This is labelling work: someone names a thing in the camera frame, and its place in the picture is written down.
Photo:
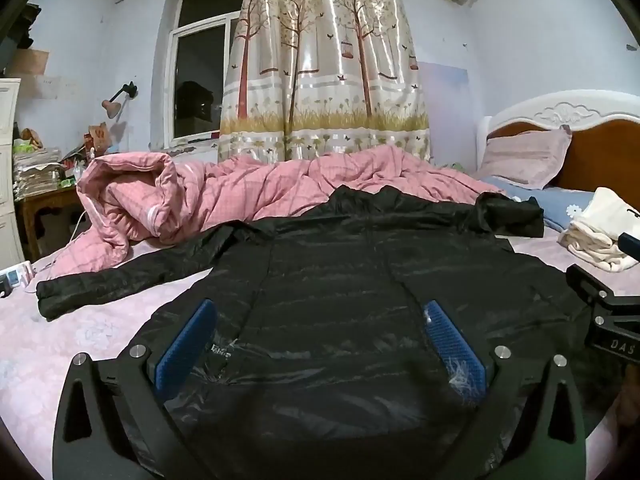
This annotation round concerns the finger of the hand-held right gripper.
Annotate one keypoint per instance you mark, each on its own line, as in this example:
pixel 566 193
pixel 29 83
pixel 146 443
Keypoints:
pixel 630 245
pixel 590 285

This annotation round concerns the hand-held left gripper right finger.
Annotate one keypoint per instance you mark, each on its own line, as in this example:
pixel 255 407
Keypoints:
pixel 455 345

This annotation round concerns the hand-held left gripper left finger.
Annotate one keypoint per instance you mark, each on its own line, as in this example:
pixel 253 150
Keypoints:
pixel 185 345

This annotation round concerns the black puffer jacket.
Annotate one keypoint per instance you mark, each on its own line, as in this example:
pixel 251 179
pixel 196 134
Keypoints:
pixel 325 310

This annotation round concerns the cream folded clothes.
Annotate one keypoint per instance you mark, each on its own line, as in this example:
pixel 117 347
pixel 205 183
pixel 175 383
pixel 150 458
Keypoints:
pixel 605 220

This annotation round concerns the blue floral pillow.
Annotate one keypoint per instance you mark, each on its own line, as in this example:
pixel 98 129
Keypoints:
pixel 555 205

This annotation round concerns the pink pillow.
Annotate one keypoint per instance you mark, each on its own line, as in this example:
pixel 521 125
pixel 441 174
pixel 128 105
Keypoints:
pixel 525 160

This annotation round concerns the bed with pink sheet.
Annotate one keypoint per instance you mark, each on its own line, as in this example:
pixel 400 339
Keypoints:
pixel 50 350

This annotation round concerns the pink checked quilt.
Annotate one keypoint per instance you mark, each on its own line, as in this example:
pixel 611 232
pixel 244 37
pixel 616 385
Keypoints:
pixel 225 195

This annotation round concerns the white and wooden headboard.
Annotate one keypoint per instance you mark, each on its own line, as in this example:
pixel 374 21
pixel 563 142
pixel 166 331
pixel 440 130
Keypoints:
pixel 550 107

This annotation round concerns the green patterned cloth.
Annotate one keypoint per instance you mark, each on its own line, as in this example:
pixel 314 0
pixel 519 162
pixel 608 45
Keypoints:
pixel 452 165

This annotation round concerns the white power strip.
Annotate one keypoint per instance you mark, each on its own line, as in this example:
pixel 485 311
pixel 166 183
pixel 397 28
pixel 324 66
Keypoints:
pixel 17 275

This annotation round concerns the wooden nightstand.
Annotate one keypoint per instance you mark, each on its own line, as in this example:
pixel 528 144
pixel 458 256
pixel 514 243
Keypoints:
pixel 45 210

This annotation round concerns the stack of papers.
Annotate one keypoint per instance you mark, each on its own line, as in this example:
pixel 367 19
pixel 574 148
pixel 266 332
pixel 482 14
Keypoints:
pixel 35 170

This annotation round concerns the white drawer cabinet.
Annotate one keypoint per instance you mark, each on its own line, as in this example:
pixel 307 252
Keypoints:
pixel 7 160

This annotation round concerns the white framed window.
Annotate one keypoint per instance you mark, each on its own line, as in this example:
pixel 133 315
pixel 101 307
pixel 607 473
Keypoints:
pixel 200 70

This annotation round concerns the tree print curtain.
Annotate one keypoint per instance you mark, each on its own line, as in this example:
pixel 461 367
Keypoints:
pixel 310 85

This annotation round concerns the cardboard box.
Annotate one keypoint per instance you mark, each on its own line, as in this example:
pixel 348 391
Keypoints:
pixel 30 62

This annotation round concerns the wall mounted lamp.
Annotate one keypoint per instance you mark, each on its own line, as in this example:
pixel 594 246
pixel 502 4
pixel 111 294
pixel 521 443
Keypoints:
pixel 111 108

